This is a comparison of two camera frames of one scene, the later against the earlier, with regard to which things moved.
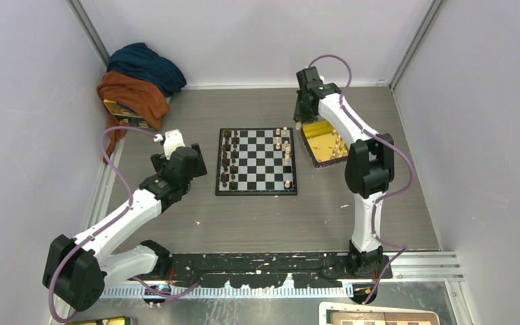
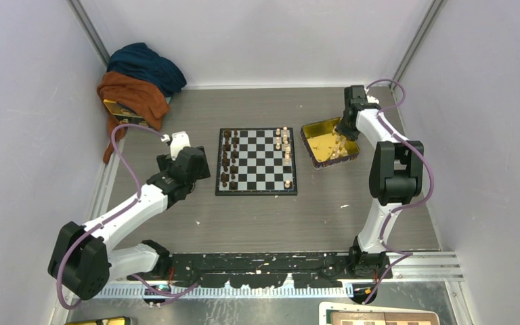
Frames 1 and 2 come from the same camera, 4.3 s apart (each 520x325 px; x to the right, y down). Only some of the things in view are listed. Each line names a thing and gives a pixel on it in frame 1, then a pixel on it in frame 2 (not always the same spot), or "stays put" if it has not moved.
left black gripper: (160, 162) stays put
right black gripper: (298, 116) -> (351, 135)
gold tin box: (323, 145) stays put
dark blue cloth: (141, 60) stays put
